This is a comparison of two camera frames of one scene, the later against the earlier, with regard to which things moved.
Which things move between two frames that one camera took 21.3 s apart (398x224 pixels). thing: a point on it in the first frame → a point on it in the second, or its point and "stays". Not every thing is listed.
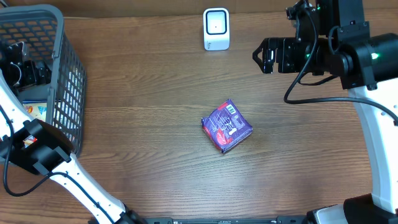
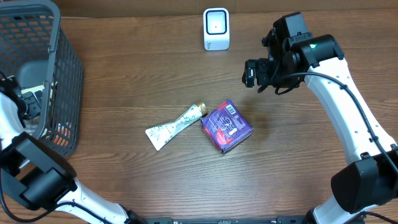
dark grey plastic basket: [42, 30] stays
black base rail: [228, 220] stays
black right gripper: [283, 45] → [262, 78]
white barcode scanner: [216, 28] stays
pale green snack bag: [37, 110] → [35, 88]
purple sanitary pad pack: [226, 127] stays
